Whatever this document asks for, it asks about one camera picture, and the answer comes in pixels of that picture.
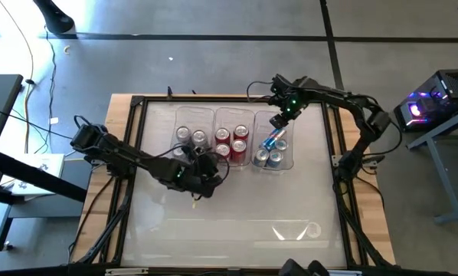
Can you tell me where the black floor cable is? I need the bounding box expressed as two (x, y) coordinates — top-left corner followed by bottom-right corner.
(41, 25), (60, 154)

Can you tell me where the black RGB computer tower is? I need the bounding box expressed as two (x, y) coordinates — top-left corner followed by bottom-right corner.
(393, 68), (458, 133)

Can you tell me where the clear plastic bin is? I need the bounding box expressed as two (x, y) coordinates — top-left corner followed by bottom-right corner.
(170, 106), (217, 164)
(250, 110), (295, 172)
(212, 107), (256, 168)

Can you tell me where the black camera cable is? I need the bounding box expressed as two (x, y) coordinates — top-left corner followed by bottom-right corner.
(144, 143), (231, 183)
(246, 80), (276, 104)

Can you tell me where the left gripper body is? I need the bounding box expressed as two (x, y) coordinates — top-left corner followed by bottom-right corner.
(181, 152), (223, 199)

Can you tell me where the grey metal stand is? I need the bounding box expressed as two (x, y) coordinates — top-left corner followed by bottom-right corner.
(406, 105), (458, 225)

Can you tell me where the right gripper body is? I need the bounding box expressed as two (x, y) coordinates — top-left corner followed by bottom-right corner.
(269, 74), (311, 116)

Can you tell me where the white printed cardboard box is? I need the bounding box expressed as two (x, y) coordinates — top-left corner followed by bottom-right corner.
(0, 153), (66, 197)

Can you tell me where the yellow floor cable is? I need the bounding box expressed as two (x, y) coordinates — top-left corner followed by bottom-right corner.
(0, 0), (37, 154)

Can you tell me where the black floor stand foot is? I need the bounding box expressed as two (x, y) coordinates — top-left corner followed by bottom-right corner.
(32, 0), (76, 35)

